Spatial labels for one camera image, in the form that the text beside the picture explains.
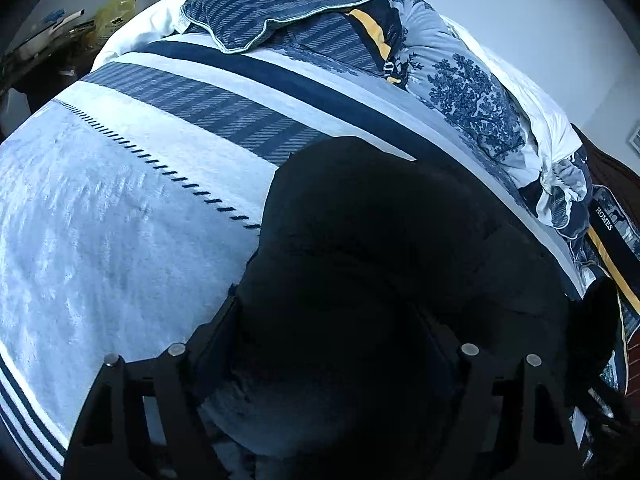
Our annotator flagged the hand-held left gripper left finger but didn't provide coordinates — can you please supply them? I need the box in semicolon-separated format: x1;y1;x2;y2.
62;290;242;480

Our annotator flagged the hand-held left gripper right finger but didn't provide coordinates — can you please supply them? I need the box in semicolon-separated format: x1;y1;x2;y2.
434;322;587;480

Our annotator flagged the black garment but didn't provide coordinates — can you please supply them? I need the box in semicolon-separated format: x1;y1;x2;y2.
199;135;623;480

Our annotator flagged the blue white striped blanket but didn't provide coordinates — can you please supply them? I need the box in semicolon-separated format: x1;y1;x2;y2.
0;34;586;480

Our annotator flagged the navy yellow-striped pillow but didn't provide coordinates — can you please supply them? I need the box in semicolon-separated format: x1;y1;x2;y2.
575;184;640;396

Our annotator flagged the dark wooden headboard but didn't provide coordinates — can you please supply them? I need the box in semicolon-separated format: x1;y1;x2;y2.
570;122;640;201

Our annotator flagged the blue tree print quilt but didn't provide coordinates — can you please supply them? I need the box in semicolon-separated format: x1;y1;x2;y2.
345;0;596;241

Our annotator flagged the cluttered dark desk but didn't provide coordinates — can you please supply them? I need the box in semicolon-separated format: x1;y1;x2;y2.
0;7;101;111

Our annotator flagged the yellow plastic bag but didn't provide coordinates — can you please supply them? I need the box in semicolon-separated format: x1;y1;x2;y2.
92;0;138;46

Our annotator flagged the blue striped pillow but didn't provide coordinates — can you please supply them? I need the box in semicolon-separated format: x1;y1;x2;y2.
180;0;362;55

